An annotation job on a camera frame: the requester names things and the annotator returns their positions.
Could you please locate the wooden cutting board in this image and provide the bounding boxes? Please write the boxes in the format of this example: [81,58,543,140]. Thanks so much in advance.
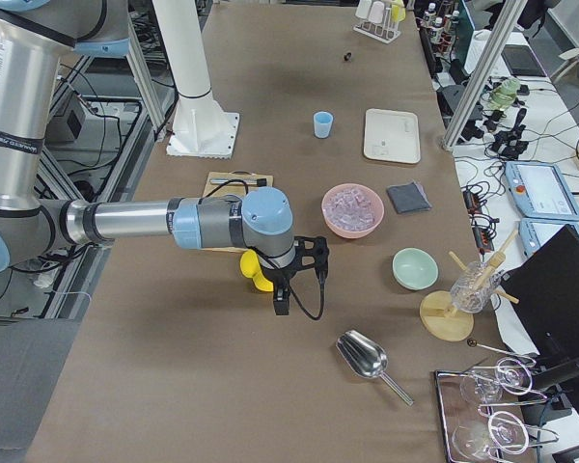
[183,172,272,249]

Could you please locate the wooden glass stand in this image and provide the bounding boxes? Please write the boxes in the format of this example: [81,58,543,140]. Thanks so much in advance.
[420,230,519,341]

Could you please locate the pink bowl of ice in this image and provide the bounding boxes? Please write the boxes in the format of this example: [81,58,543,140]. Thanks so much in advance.
[321,183,384,239]

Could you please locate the aluminium frame post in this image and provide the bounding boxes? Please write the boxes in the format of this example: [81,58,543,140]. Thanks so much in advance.
[442,0,527,151]

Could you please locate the yellow cup on rack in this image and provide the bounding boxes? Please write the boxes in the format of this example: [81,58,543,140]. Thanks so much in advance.
[391,0,406,23]

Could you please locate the white cup on rack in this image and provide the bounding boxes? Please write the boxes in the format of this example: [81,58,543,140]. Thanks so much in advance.
[355,0,372,19]

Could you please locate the clear textured glass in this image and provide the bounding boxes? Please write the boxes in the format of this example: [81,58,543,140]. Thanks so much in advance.
[451,261,503,313]

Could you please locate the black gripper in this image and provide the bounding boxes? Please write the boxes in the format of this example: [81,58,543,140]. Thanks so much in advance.
[261,255,301,315]

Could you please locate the white wire cup rack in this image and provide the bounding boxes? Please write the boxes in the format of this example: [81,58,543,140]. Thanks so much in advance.
[353,0,400,44]

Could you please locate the steel muddler black tip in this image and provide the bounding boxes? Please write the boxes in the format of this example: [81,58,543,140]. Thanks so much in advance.
[208,177,268,187]

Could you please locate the mint green bowl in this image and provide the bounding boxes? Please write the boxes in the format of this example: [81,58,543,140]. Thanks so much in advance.
[392,248,439,290]

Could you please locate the light blue plastic cup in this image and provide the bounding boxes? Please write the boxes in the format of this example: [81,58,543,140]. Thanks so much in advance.
[313,111,334,139]

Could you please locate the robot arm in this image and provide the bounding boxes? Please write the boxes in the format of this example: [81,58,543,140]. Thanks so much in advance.
[0,1,306,315]

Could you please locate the grey folded cloth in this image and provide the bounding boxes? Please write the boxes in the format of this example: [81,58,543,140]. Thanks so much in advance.
[386,181,432,214]

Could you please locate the pink cup on rack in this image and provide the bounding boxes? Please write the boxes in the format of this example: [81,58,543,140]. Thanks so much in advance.
[368,1,386,25]

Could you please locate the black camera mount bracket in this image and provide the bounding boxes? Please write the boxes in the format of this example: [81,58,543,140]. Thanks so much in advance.
[292,236,329,285]

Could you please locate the blue teach pendant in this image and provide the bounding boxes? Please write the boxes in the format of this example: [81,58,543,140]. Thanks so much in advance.
[518,217,579,258]
[504,161,579,222]

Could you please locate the metal ice scoop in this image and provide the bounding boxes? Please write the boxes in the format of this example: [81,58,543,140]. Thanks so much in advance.
[336,330,414,406]

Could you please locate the cream rabbit tray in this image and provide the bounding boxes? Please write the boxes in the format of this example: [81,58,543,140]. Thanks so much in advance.
[363,108,421,164]

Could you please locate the wire wine glass rack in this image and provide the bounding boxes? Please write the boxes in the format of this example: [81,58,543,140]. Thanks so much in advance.
[434,357,559,462]

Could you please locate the yellow lemon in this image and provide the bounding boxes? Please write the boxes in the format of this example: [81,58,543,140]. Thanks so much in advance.
[252,273,274,292]
[239,250,261,279]

